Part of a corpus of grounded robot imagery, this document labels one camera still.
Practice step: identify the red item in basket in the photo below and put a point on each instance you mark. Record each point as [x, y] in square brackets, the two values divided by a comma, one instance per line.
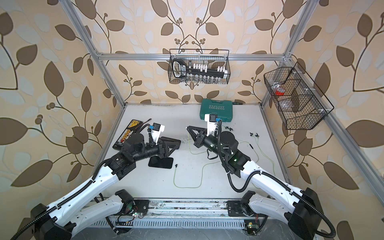
[279, 91]

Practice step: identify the black smartphone on table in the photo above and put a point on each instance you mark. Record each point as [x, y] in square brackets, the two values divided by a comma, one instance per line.
[157, 162]

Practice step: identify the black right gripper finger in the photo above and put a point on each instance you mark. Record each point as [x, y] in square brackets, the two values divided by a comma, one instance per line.
[197, 141]
[194, 132]

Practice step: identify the black yellow battery pack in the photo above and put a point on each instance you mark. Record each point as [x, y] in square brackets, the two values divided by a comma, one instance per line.
[128, 130]

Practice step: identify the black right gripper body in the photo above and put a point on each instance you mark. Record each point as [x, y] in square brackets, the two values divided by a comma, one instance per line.
[212, 143]

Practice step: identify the black wire basket wall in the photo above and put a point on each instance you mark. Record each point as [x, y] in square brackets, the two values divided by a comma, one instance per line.
[214, 57]
[304, 104]

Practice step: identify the black wire basket right wall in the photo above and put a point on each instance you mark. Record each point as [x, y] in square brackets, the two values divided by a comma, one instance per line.
[304, 104]

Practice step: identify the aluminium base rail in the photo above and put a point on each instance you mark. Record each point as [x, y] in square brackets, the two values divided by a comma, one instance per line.
[184, 213]

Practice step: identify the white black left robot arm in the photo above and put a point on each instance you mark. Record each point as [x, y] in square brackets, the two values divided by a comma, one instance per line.
[64, 218]

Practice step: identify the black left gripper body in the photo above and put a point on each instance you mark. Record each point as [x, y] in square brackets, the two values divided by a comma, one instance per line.
[150, 150]

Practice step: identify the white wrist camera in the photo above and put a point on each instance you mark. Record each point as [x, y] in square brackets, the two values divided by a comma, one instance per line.
[155, 131]
[212, 121]

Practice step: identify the green plastic tool case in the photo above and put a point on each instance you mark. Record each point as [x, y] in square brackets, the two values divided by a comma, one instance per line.
[223, 109]

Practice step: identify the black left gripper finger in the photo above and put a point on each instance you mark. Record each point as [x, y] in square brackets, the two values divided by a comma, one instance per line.
[168, 152]
[170, 142]

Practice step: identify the black socket holder rail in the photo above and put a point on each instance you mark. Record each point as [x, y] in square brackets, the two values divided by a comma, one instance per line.
[187, 70]

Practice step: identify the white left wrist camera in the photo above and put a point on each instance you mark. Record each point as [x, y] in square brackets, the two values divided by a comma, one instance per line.
[155, 131]

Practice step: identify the black wire basket back wall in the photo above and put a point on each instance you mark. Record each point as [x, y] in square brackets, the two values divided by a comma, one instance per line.
[214, 57]

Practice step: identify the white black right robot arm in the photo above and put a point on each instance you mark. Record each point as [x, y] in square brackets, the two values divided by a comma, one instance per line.
[300, 209]

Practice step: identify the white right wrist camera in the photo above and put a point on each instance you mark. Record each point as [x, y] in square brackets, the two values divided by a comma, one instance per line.
[212, 121]

